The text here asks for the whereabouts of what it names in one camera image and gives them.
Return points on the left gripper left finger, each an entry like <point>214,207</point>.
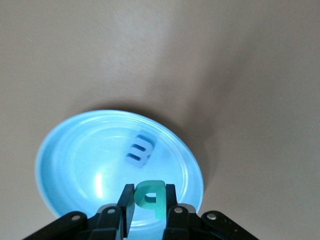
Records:
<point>105,225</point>

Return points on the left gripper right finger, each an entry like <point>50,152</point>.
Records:
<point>190,227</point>

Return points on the teal foam letter b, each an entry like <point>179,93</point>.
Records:
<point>160,200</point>

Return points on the blue foam letter m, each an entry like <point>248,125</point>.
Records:
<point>140,160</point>

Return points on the blue plate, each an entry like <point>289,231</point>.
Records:
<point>87,155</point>

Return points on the brown table cover sheet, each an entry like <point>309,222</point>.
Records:
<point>225,62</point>

